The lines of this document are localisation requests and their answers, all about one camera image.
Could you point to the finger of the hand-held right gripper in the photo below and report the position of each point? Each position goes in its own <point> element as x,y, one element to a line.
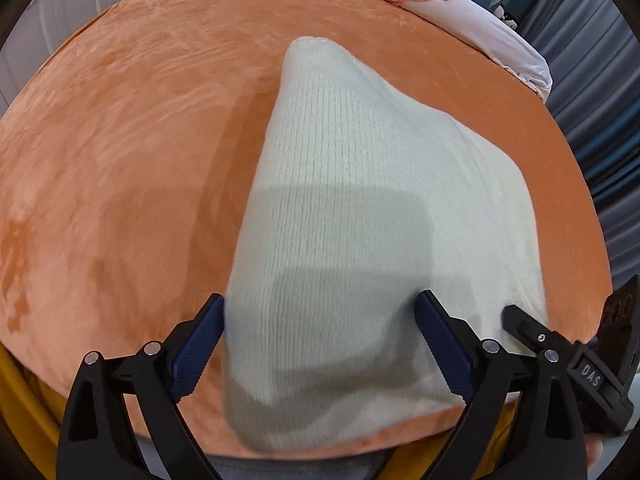
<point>522,321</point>

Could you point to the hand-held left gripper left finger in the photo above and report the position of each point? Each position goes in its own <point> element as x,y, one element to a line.
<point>200,345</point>

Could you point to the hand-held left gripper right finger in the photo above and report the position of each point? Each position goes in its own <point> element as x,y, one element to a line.
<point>445,345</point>

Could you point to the white knit sweater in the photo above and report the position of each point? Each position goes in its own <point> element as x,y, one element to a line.
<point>350,185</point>

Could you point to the grey cloth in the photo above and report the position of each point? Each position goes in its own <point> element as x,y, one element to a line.
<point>300,471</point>

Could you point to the yellow cloth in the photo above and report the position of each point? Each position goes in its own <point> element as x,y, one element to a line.
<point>30,400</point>

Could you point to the orange plush blanket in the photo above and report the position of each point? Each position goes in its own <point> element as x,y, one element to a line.
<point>125,160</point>

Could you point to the grey blue curtain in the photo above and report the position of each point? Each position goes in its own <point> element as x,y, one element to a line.
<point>600,135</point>

